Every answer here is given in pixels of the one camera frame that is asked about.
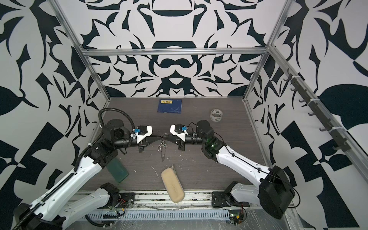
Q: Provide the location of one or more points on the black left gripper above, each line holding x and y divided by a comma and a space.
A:
149, 139

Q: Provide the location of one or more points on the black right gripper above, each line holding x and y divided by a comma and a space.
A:
178, 141

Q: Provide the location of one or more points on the silver keyring cluster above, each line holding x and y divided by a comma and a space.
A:
162, 140

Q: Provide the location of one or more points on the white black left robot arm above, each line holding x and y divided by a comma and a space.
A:
51, 211

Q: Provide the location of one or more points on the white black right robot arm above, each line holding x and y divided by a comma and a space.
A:
272, 189

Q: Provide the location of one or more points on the blue book yellow label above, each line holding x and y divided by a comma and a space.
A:
173, 106

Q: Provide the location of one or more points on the clear tape roll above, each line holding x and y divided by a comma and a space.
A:
216, 115

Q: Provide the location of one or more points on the green translucent plastic case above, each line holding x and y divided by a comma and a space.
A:
117, 170

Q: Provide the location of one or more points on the beige glasses case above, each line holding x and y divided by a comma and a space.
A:
172, 185

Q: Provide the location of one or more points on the green circuit board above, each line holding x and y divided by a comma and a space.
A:
236, 217

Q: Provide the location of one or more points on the white slotted cable duct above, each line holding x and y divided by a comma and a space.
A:
133, 215

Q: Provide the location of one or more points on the black wall hook rack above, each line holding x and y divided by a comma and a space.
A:
318, 110

